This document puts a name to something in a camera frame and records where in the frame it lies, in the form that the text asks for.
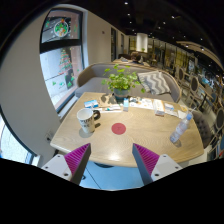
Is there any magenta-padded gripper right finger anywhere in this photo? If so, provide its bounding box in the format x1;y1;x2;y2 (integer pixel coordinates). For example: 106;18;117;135
131;143;184;186

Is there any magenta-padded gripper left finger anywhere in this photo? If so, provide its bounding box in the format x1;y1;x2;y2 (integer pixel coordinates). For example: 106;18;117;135
41;143;92;185

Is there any clear blue-capped water bottle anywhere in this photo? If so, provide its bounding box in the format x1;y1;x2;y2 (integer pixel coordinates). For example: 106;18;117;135
169;112;194;144

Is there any flat round red coaster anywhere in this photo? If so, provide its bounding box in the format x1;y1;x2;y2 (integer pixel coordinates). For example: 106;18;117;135
111;122;127;136

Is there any white cardboard box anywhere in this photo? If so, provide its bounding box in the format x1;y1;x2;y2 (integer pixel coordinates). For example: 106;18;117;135
152;99;166;117

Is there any printed paper leaflet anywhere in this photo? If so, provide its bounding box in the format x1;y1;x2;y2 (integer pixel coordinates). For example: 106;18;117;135
129;97;154;110

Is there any flat blue white box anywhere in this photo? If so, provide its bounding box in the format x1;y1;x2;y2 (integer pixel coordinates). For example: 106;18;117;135
83;99;100;109

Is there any light blue small carton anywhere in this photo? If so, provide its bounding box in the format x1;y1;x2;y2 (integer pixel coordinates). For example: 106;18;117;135
122;97;130;112

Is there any grey tufted armchair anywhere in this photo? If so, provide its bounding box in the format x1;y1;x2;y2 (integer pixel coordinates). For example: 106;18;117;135
191;109;214;149

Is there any brown printed card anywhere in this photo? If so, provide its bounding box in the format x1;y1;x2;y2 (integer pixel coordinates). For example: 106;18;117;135
99;93;116;104

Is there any grey white chevron cushion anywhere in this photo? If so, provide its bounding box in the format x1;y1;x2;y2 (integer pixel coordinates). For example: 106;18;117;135
137;70;172;96

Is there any grey curved sofa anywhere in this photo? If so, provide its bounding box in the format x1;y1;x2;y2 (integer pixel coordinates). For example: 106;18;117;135
74;62;183;104

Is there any green potted plant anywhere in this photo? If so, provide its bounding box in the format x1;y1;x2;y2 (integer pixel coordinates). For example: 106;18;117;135
100;63;147;100

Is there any group of dining chairs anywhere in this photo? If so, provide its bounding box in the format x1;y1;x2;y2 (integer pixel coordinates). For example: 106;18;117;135
174;64;224;158

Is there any window with festive decals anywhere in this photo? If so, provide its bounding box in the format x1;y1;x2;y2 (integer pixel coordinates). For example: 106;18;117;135
39;8;85;113

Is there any person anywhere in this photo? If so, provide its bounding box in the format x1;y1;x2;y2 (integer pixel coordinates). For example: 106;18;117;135
130;53;144;65

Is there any white round pillar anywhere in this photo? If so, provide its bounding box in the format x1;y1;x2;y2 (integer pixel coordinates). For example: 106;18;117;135
135;32;149;53

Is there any group of ceiling lights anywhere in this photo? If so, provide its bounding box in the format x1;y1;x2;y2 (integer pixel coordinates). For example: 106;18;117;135
123;1;206;51

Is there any white mug with black handle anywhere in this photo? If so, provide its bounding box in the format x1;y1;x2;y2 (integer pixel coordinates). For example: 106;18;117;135
76;107;101;134

